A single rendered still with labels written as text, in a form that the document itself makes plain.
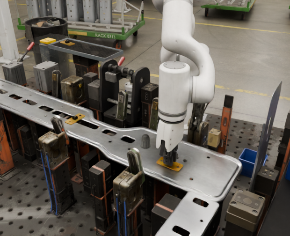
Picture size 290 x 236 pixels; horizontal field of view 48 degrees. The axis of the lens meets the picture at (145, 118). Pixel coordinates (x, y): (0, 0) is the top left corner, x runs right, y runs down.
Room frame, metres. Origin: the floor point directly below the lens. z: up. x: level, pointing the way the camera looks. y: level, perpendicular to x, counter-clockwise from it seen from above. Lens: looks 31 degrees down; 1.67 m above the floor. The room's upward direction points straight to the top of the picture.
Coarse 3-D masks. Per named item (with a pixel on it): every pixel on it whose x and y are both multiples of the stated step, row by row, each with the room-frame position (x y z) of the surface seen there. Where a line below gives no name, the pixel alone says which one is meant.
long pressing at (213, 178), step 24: (0, 96) 1.33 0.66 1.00; (24, 96) 1.33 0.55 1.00; (48, 96) 1.32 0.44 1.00; (48, 120) 1.11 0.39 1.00; (96, 120) 1.11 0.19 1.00; (96, 144) 0.95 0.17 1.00; (120, 144) 0.95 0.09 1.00; (192, 144) 0.94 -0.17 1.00; (144, 168) 0.82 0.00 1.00; (168, 168) 0.81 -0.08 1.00; (192, 168) 0.81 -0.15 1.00; (216, 168) 0.81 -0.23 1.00; (240, 168) 0.82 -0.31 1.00; (216, 192) 0.70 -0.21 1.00
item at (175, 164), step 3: (159, 159) 0.85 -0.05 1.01; (162, 159) 0.85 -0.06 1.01; (156, 162) 0.84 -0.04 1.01; (159, 162) 0.83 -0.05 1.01; (162, 162) 0.83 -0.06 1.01; (174, 162) 0.83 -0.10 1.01; (177, 162) 0.83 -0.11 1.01; (162, 165) 0.82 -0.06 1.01; (165, 165) 0.82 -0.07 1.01; (168, 165) 0.82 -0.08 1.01; (174, 165) 0.82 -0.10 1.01; (177, 165) 0.82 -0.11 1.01; (180, 165) 0.82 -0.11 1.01; (171, 168) 0.81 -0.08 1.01; (174, 168) 0.81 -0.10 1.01; (177, 168) 0.81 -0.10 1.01; (180, 168) 0.81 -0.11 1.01; (177, 171) 0.79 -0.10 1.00
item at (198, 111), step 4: (196, 104) 1.00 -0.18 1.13; (200, 104) 0.99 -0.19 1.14; (204, 104) 0.99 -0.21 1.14; (196, 108) 1.00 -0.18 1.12; (200, 108) 0.98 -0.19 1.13; (192, 112) 0.99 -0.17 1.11; (196, 112) 0.99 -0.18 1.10; (200, 112) 0.98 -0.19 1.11; (192, 116) 0.99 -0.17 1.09; (196, 116) 0.99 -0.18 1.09; (200, 116) 0.97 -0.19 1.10; (192, 120) 0.99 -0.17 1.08; (200, 120) 0.97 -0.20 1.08; (192, 124) 0.99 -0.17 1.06
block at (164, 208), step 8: (160, 200) 0.69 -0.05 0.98; (168, 200) 0.69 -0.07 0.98; (176, 200) 0.69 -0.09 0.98; (160, 208) 0.66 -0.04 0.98; (168, 208) 0.66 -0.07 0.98; (152, 216) 0.65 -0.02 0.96; (160, 216) 0.63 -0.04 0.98; (168, 216) 0.63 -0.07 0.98; (152, 224) 0.65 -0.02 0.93; (160, 224) 0.63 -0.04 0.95; (152, 232) 0.65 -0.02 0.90; (176, 232) 0.65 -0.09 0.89
